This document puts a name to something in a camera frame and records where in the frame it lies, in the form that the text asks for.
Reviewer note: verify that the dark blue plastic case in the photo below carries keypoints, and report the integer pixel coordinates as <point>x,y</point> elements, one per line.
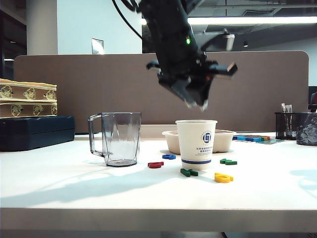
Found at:
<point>37,131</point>

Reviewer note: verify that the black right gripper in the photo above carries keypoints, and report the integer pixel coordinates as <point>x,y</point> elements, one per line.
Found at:
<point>183,68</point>

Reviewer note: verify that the black ceiling spotlight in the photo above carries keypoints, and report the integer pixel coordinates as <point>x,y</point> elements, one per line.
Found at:
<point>245,44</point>

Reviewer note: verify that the white paper cup blue logo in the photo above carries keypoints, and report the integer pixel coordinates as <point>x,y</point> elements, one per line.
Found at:
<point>195,148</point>

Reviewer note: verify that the beige pulp tray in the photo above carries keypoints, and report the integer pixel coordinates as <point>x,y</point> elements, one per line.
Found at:
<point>171,143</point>

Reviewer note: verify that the white wall notice sheet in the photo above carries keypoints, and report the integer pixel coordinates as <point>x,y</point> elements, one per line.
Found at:
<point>97,45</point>

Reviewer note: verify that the stacked patterned gift boxes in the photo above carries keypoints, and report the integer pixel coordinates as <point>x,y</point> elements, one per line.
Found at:
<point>27,93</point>

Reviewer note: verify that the red foam letter a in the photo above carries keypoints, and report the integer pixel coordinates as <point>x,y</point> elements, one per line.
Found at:
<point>154,165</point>

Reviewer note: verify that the ceiling light strip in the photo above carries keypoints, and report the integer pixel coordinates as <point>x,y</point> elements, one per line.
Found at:
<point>260,20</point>

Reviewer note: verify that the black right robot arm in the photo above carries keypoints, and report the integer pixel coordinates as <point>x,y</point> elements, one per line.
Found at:
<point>168,24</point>

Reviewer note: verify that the brown patterned boxes stack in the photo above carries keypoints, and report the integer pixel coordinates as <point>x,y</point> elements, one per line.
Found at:
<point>27,109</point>

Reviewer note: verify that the red office chair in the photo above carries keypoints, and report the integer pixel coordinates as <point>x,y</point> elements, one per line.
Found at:
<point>314,98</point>

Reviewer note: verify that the blue foam letter g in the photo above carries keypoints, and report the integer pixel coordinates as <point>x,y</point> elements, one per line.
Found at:
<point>169,156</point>

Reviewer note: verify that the green foam letter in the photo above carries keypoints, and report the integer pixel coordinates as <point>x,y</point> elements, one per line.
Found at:
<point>188,172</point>
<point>228,162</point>

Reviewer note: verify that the black mesh pen holder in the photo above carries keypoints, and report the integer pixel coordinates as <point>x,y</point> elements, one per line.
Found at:
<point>284,126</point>

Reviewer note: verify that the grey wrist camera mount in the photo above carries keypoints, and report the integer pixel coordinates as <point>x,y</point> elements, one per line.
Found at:
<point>227,39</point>

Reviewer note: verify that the transparent grey plastic mug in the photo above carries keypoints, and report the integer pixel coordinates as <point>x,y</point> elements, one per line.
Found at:
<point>119,138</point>

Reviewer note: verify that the brown desk divider panel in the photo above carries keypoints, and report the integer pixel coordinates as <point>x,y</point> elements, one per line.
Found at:
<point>86,86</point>

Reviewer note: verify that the yellow foam letter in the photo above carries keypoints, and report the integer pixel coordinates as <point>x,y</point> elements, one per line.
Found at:
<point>223,178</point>

